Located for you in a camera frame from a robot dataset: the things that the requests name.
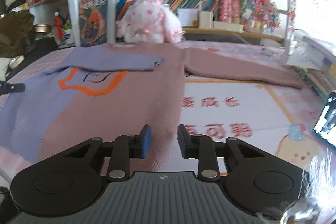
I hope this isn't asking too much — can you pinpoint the pink and purple sweater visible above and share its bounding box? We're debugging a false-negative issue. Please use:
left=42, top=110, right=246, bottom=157
left=1, top=42, right=301, bottom=170

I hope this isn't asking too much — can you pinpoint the brown garment pile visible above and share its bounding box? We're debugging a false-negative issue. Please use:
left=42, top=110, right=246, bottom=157
left=0, top=10, right=35, bottom=58

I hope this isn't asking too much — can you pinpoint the illustrated orange cover book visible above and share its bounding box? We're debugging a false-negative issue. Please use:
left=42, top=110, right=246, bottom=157
left=79, top=0, right=108, bottom=47

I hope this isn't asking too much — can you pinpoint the stack of papers and books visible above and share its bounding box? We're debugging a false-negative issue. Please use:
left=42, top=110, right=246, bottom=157
left=284, top=29, right=335, bottom=100

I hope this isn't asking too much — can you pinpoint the red tassel ornament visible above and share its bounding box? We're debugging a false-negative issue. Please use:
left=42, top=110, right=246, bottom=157
left=54, top=9, right=63, bottom=40

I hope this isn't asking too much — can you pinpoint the metal bowl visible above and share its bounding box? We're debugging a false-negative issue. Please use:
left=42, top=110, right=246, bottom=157
left=33, top=23, right=52, bottom=35

